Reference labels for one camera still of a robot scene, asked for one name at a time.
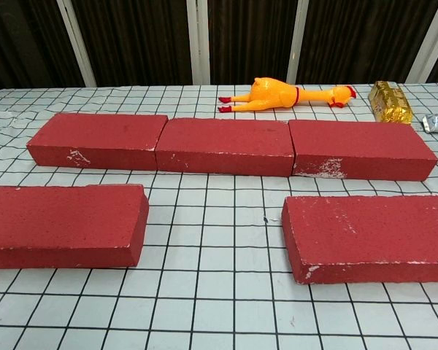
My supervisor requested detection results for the red brick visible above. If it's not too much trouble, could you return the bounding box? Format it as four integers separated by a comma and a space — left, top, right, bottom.
281, 195, 438, 285
0, 184, 150, 271
26, 112, 169, 171
154, 117, 296, 178
288, 119, 438, 182

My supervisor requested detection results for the yellow rubber chicken toy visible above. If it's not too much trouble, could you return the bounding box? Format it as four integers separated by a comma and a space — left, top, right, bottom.
218, 77, 358, 113

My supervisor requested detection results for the gold foil packet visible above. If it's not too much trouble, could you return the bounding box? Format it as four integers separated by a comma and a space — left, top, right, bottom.
368, 80, 414, 125

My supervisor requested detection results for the white slotted metal post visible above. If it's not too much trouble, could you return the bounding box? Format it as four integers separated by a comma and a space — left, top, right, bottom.
185, 0, 211, 85

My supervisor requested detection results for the white slanted frame post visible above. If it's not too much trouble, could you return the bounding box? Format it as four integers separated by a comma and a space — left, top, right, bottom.
56, 0, 97, 88
404, 0, 438, 84
286, 0, 310, 84

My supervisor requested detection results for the white black grid tablecloth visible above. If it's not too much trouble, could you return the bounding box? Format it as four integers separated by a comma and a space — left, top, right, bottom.
0, 82, 438, 350

